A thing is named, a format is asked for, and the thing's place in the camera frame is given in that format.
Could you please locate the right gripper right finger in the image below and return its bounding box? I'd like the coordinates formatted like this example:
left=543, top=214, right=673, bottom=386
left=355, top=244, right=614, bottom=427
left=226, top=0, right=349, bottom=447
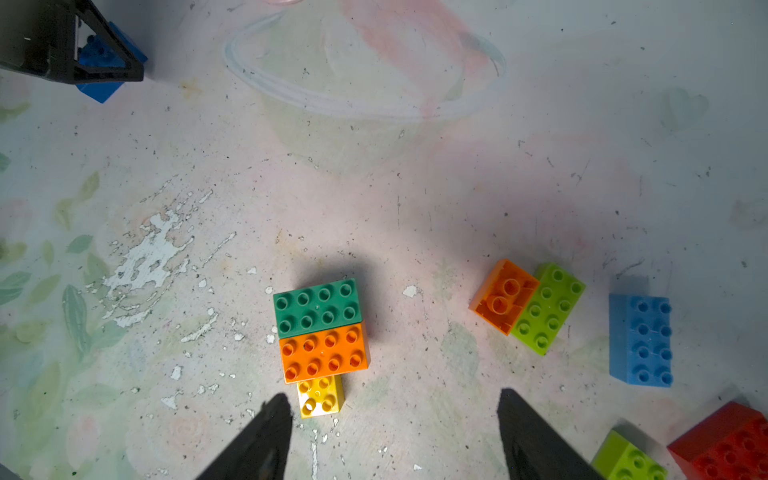
left=497, top=388, right=602, bottom=480

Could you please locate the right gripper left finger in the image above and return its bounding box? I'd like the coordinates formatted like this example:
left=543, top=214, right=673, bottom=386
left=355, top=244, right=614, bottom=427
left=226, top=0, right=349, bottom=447
left=198, top=393, right=293, bottom=480

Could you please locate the red lego brick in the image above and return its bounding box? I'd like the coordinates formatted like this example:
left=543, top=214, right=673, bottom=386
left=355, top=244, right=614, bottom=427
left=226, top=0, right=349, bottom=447
left=667, top=402, right=767, bottom=480

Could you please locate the yellow lego brick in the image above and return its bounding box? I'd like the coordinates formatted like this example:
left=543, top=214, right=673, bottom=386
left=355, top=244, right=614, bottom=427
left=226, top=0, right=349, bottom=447
left=297, top=375, right=345, bottom=419

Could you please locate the light blue lego brick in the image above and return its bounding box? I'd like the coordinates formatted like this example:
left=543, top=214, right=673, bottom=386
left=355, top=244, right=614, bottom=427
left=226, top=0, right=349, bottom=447
left=609, top=294, right=674, bottom=388

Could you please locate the orange lego brick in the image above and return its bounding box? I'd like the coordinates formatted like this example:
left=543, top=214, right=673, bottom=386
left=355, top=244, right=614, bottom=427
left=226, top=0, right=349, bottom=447
left=279, top=322, right=370, bottom=384

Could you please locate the dark green lego brick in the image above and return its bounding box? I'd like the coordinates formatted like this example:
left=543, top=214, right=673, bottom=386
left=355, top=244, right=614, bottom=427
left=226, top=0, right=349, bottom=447
left=273, top=279, right=363, bottom=339

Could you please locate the lime green lego brick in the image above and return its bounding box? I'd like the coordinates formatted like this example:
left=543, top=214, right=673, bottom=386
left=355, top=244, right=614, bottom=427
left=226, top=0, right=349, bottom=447
left=512, top=262, right=586, bottom=356

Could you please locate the lime lego brick lower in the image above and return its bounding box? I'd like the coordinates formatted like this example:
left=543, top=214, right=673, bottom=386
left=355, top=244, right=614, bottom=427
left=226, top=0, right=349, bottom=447
left=591, top=430, right=668, bottom=480

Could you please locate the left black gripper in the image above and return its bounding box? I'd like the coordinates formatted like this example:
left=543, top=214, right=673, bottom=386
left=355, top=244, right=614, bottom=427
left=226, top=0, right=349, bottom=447
left=1, top=1, right=144, bottom=84

